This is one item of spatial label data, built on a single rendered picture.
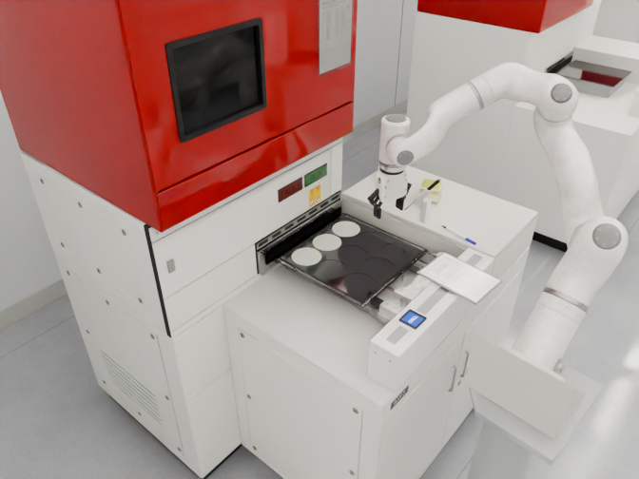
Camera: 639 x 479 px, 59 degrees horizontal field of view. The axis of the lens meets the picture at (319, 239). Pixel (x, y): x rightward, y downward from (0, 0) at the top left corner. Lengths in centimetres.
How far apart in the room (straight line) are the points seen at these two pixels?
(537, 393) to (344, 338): 56
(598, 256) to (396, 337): 54
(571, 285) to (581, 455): 122
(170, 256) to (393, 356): 66
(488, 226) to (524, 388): 67
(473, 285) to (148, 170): 97
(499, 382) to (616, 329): 178
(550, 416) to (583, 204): 56
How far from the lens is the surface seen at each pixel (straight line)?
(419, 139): 162
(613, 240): 155
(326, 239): 198
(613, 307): 343
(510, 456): 180
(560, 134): 174
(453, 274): 176
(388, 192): 175
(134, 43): 131
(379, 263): 188
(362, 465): 183
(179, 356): 184
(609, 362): 310
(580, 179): 165
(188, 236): 163
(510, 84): 172
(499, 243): 194
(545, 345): 157
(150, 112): 136
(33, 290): 333
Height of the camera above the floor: 204
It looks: 35 degrees down
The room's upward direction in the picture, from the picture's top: straight up
